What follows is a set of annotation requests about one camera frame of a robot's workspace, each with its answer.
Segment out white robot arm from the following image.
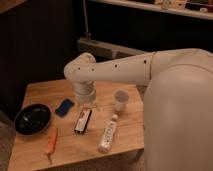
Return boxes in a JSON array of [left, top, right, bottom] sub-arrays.
[[64, 48, 213, 171]]

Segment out wall shelf with items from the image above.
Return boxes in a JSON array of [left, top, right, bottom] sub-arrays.
[[90, 0, 213, 21]]

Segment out orange carrot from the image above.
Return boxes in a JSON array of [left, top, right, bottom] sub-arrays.
[[45, 128, 58, 163]]

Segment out white plastic bottle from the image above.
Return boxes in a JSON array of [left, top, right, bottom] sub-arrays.
[[98, 114, 118, 153]]

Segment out grey baseboard heater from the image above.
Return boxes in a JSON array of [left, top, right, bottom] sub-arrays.
[[77, 37, 144, 59]]

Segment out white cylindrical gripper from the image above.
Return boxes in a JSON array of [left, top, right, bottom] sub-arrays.
[[74, 82, 96, 103]]

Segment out black ceramic bowl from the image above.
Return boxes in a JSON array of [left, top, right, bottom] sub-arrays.
[[14, 104, 51, 136]]

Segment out blue rectangular sponge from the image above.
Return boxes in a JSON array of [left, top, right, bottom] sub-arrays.
[[55, 99, 74, 117]]

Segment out wooden table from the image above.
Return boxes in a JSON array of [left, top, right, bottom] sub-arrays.
[[8, 82, 144, 171]]

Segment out white ceramic cup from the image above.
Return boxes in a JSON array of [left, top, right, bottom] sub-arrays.
[[114, 89, 129, 112]]

